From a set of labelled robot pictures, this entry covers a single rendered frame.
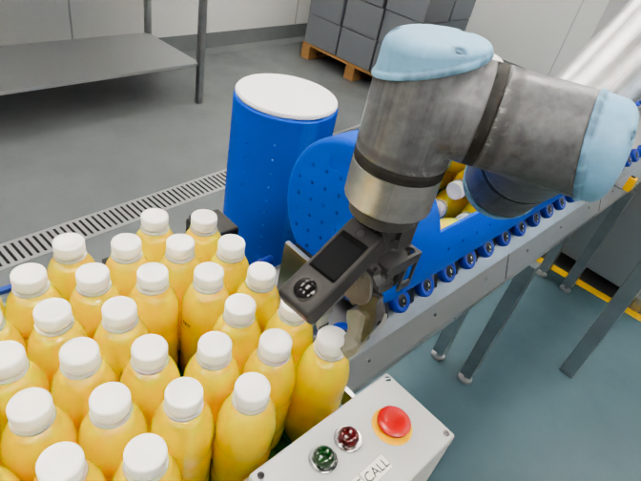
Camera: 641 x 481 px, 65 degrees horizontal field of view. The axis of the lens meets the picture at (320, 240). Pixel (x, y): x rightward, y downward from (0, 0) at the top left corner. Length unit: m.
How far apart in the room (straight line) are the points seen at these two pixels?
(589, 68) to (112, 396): 0.60
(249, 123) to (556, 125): 0.99
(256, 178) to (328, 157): 0.60
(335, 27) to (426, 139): 4.45
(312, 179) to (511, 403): 1.58
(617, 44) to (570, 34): 5.40
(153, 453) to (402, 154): 0.35
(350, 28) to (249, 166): 3.48
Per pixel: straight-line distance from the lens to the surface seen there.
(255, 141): 1.34
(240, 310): 0.64
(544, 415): 2.27
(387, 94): 0.44
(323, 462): 0.52
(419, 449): 0.57
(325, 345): 0.62
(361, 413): 0.57
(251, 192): 1.41
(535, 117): 0.44
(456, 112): 0.43
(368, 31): 4.65
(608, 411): 2.47
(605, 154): 0.45
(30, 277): 0.70
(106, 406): 0.56
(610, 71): 0.64
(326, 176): 0.81
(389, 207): 0.47
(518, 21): 6.22
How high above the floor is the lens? 1.55
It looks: 37 degrees down
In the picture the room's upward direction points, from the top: 13 degrees clockwise
